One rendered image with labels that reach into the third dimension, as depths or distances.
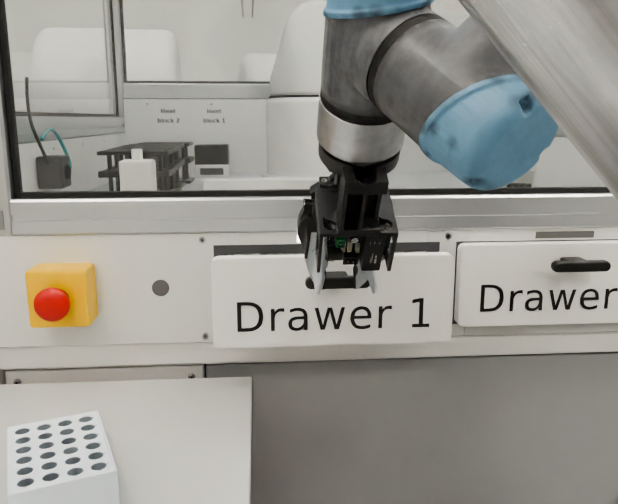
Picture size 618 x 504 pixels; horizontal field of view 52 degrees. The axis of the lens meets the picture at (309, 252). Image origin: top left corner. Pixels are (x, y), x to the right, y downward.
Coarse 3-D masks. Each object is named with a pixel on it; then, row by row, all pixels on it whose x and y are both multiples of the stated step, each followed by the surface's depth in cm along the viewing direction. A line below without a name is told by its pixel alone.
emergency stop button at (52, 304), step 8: (48, 288) 73; (56, 288) 73; (40, 296) 72; (48, 296) 72; (56, 296) 73; (64, 296) 73; (40, 304) 72; (48, 304) 72; (56, 304) 73; (64, 304) 73; (40, 312) 73; (48, 312) 73; (56, 312) 73; (64, 312) 73; (48, 320) 73; (56, 320) 73
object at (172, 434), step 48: (48, 384) 79; (96, 384) 79; (144, 384) 79; (192, 384) 79; (240, 384) 79; (0, 432) 67; (144, 432) 67; (192, 432) 67; (240, 432) 67; (0, 480) 58; (144, 480) 58; (192, 480) 58; (240, 480) 58
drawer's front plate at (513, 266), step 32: (480, 256) 81; (512, 256) 82; (544, 256) 82; (576, 256) 82; (608, 256) 83; (480, 288) 82; (512, 288) 83; (544, 288) 83; (576, 288) 83; (608, 288) 84; (480, 320) 83; (512, 320) 84; (544, 320) 84; (576, 320) 84; (608, 320) 85
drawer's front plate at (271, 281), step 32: (224, 256) 74; (256, 256) 74; (288, 256) 74; (416, 256) 75; (448, 256) 75; (224, 288) 74; (256, 288) 74; (288, 288) 74; (352, 288) 75; (384, 288) 75; (416, 288) 76; (448, 288) 76; (224, 320) 75; (256, 320) 75; (288, 320) 75; (384, 320) 76; (416, 320) 77; (448, 320) 77
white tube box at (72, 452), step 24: (24, 432) 60; (48, 432) 60; (72, 432) 60; (96, 432) 59; (24, 456) 55; (48, 456) 56; (72, 456) 55; (96, 456) 56; (24, 480) 52; (48, 480) 53; (72, 480) 52; (96, 480) 52
